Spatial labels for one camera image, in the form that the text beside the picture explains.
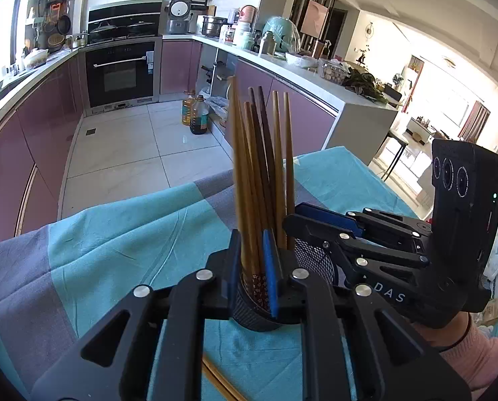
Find clear food container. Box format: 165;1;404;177
319;60;350;84

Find black built-in oven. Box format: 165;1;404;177
84;37;162;115

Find pink wall painting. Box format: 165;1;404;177
301;0;329;38

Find person's right forearm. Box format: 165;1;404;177
412;312;498;391

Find black range hood stove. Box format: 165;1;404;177
87;0;163;44

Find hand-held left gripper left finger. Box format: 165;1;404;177
31;229;243;401

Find steel stock pot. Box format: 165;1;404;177
201;16;227;37

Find white rice cooker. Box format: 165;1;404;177
166;0;191;35

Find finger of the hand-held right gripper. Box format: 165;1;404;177
282;213;431;277
295;202;433;240

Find bundle of wooden chopsticks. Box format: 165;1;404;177
228;76;295;301

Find black mesh cup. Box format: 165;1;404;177
231;236;338;333

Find light wooden chopstick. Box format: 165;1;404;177
203;355;247;401

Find teal and grey tablecloth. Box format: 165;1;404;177
0;146;421;401

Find leafy greens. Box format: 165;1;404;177
343;71;389;103

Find white bowl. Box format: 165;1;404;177
285;52;319;70

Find white casserole pot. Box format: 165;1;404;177
23;48;49;68

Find black wok with glass lid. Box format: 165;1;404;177
89;21;120;36

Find white peninsula counter pink doors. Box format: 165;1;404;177
161;35;400;163

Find yellow oil bottle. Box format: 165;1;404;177
182;91;197;127

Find white jar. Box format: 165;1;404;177
234;23;254;49

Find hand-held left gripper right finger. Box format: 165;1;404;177
263;229;472;401

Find dark sauce bottle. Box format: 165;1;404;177
189;95;210;135

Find pink base cabinet row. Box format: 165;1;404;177
0;46;87;247

